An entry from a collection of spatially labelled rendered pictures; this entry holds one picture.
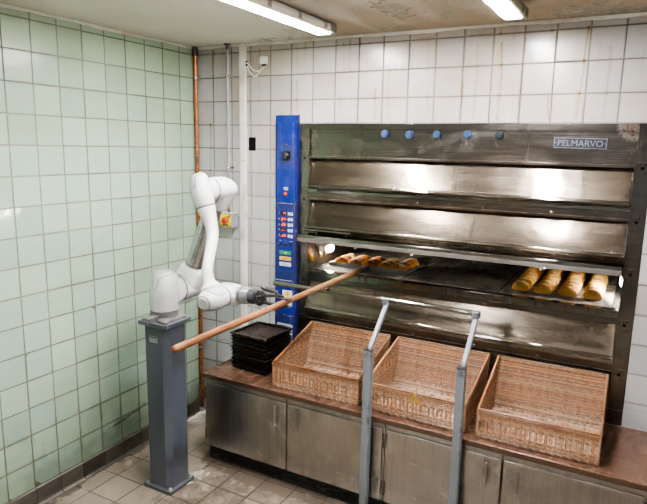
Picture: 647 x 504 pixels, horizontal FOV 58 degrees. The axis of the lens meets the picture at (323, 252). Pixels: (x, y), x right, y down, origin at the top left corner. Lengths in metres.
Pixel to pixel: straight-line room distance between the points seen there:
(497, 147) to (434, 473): 1.72
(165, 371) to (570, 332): 2.18
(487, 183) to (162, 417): 2.20
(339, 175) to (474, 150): 0.82
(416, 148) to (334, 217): 0.66
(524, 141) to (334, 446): 1.92
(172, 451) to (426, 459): 1.42
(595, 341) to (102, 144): 2.89
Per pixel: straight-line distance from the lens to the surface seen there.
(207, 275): 2.97
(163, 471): 3.66
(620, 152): 3.22
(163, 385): 3.42
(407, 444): 3.18
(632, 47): 3.23
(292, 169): 3.71
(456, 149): 3.34
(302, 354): 3.76
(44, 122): 3.40
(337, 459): 3.41
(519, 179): 3.26
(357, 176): 3.54
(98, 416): 3.91
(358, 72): 3.56
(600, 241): 3.23
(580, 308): 3.30
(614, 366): 3.38
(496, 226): 3.30
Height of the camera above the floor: 1.97
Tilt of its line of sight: 10 degrees down
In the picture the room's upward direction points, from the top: 1 degrees clockwise
